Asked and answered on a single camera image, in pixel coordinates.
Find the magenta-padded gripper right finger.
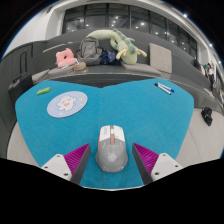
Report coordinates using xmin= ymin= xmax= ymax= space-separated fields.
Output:
xmin=131 ymin=142 xmax=184 ymax=185

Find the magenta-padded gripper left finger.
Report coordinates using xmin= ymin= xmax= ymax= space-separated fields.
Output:
xmin=40 ymin=142 xmax=92 ymax=185

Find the grey and white computer mouse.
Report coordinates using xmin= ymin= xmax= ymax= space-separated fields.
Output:
xmin=95 ymin=125 xmax=129 ymax=174

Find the round light blue mouse pad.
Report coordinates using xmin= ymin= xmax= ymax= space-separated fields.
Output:
xmin=46 ymin=90 xmax=89 ymax=119

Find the teal felt table mat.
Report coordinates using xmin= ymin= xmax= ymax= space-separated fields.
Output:
xmin=14 ymin=77 xmax=195 ymax=190

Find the white marker with black cap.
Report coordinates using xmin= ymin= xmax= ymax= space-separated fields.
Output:
xmin=154 ymin=83 xmax=173 ymax=96

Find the black bag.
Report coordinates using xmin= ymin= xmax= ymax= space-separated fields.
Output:
xmin=200 ymin=106 xmax=214 ymax=127

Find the small green eraser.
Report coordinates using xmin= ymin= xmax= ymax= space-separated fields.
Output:
xmin=36 ymin=86 xmax=52 ymax=96

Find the flat grey seat cushion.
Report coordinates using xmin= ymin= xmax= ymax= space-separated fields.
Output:
xmin=47 ymin=64 xmax=79 ymax=77
xmin=120 ymin=61 xmax=162 ymax=76

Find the black suitcase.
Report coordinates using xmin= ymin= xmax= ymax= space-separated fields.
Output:
xmin=7 ymin=71 xmax=34 ymax=105

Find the small tan pouch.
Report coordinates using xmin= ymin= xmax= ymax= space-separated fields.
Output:
xmin=73 ymin=61 xmax=88 ymax=72

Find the upright grey seat cushion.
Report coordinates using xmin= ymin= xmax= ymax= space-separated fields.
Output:
xmin=148 ymin=42 xmax=173 ymax=74

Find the pink plush cushion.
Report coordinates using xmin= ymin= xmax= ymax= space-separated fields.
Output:
xmin=54 ymin=47 xmax=78 ymax=69

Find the navy patterned cloth bag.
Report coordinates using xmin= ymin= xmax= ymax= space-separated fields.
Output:
xmin=99 ymin=49 xmax=118 ymax=66

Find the green dragon plush toy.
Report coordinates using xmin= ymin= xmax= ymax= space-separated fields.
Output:
xmin=85 ymin=27 xmax=148 ymax=65

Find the person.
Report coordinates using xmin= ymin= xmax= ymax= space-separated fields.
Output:
xmin=203 ymin=62 xmax=218 ymax=84

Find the grey backpack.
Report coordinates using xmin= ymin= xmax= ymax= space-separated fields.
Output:
xmin=77 ymin=36 xmax=103 ymax=66

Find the dark glass window wall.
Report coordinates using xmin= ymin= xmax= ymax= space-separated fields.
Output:
xmin=61 ymin=3 xmax=198 ymax=59

